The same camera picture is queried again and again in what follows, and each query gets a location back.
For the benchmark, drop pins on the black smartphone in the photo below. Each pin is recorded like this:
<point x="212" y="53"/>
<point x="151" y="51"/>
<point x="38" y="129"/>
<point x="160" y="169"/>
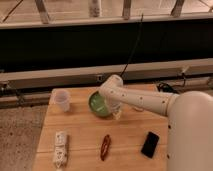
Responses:
<point x="150" y="144"/>

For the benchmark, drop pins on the clear plastic measuring cup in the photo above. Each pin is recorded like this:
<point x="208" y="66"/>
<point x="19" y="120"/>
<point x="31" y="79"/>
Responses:
<point x="61" y="98"/>

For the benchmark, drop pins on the white power strip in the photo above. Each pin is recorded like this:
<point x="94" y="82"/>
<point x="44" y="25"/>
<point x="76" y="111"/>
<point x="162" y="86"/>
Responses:
<point x="60" y="150"/>

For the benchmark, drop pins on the small white box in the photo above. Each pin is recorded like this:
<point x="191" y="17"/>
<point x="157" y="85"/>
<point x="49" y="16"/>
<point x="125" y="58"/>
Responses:
<point x="138" y="109"/>

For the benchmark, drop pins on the green ceramic bowl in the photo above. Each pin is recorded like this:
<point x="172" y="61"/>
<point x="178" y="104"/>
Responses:
<point x="97" y="105"/>

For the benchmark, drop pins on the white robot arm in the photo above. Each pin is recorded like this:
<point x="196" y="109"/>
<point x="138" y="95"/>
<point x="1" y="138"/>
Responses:
<point x="190" y="121"/>

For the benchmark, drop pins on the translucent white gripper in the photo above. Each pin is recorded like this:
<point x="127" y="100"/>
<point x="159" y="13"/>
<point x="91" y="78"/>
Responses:
<point x="114" y="108"/>

